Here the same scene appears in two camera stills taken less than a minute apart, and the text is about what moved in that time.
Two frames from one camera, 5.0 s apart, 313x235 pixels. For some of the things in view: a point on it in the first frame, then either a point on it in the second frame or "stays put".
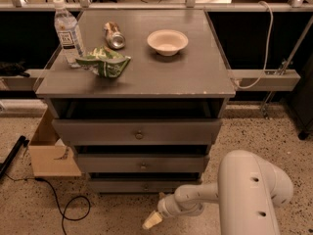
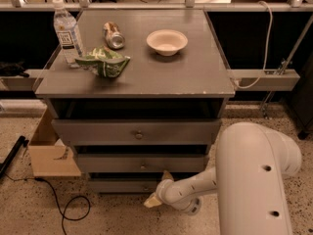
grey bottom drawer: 139,186 stays put
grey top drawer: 137,131 stays put
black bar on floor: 4,165 stays put
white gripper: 167,207 → 161,190
